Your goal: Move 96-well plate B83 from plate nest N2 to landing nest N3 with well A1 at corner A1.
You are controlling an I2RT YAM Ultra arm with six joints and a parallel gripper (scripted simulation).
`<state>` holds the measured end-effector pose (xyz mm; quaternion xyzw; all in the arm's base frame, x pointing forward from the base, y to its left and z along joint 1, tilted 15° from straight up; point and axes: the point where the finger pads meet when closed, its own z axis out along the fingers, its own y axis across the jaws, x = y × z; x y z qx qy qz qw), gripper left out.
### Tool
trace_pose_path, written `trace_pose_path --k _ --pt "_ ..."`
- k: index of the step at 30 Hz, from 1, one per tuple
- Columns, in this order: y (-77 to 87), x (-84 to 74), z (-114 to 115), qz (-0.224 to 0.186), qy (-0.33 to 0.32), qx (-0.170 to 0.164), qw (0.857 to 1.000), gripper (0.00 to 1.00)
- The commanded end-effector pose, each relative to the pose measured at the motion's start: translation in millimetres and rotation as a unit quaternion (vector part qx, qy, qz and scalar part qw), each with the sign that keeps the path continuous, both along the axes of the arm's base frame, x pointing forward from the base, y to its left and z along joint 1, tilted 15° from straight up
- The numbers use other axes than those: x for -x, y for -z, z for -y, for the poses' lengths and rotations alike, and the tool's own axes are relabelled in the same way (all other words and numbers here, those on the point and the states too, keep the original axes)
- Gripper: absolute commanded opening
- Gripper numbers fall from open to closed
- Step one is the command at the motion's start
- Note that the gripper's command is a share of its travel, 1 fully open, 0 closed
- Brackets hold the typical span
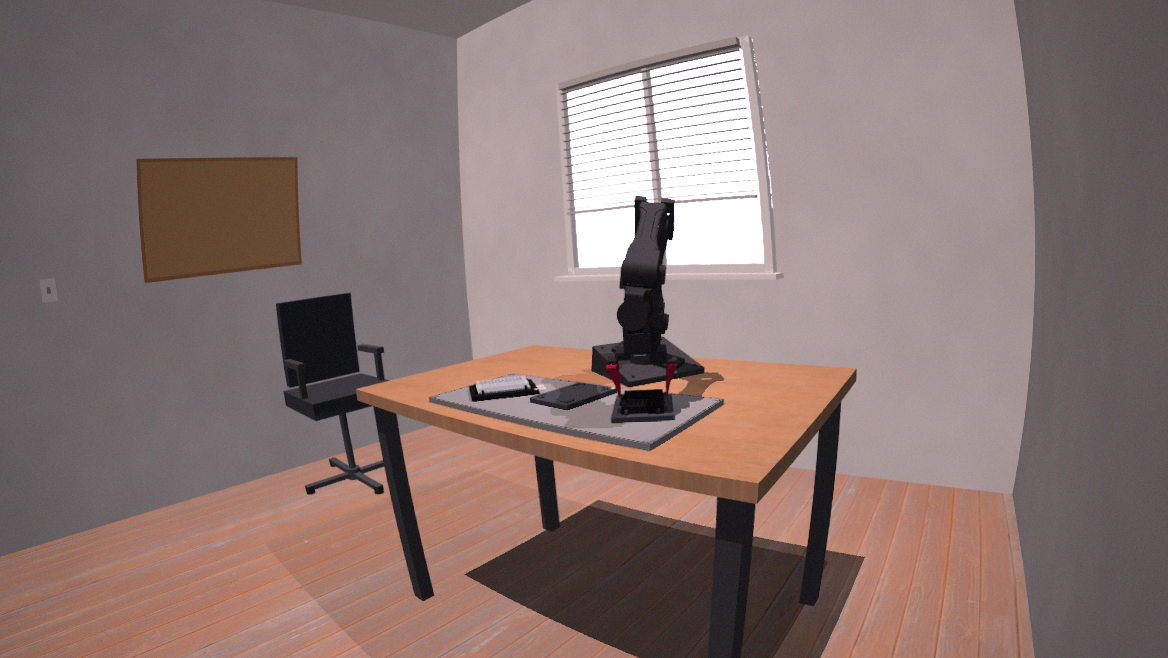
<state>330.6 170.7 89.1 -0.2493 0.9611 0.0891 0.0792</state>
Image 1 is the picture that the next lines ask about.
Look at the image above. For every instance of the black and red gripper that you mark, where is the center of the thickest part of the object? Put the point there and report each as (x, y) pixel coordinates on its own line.
(655, 358)

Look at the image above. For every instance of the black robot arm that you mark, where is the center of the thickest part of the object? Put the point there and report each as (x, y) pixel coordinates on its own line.
(641, 266)

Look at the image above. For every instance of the white well plate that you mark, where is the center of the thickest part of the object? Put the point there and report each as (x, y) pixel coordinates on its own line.
(502, 385)

